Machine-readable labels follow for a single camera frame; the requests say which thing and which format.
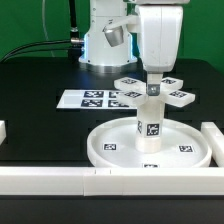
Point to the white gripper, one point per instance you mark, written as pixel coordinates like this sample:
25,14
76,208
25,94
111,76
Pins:
158,41

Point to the white cross-shaped table base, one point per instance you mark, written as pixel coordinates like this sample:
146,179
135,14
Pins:
133,92

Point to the white round table top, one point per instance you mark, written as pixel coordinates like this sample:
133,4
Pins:
112,144

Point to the white marker sheet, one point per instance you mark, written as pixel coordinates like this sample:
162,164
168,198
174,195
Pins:
90,99

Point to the white right fence rail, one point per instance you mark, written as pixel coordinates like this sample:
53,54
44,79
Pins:
215,139

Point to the white fence rail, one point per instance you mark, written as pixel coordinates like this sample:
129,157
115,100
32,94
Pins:
215,139
88,181
2,131

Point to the white left fence rail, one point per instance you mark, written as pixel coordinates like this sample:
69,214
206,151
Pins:
2,131

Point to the white front fence rail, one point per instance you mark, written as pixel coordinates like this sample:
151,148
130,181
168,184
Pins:
88,181

